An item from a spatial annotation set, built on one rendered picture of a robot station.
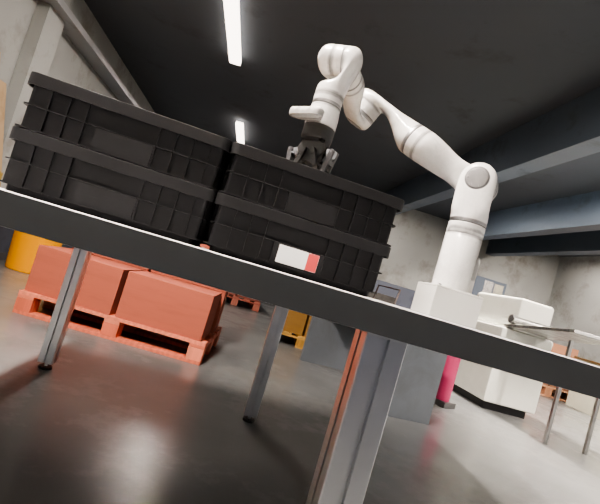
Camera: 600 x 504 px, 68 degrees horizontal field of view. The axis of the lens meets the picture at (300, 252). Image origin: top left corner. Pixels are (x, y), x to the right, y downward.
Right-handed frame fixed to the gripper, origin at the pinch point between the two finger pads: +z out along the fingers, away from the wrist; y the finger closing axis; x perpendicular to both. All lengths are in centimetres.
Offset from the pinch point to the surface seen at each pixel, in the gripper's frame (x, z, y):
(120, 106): 37.0, -1.0, 19.0
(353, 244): -3.1, 10.6, -16.2
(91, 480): 2, 91, 40
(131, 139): 33.9, 4.4, 16.9
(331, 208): 1.8, 4.6, -11.3
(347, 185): 0.7, -1.1, -12.8
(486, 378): -378, 63, 33
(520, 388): -400, 62, 7
